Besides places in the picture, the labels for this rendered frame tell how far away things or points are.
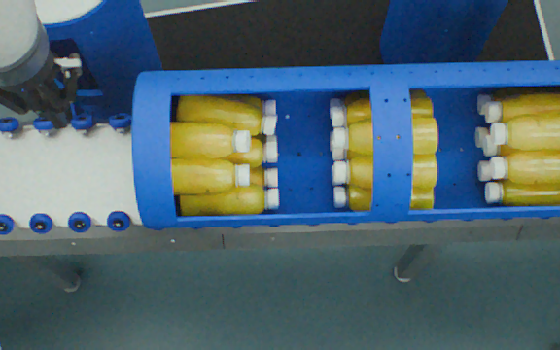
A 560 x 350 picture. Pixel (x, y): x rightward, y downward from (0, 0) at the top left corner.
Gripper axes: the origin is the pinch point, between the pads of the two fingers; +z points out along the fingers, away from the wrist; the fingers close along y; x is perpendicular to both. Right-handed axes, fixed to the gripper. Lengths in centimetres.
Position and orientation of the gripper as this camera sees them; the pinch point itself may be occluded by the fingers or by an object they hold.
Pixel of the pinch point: (53, 110)
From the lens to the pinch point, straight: 124.2
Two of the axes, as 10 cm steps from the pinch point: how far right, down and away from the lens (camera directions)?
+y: -9.7, 2.2, -0.6
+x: 2.3, 9.4, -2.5
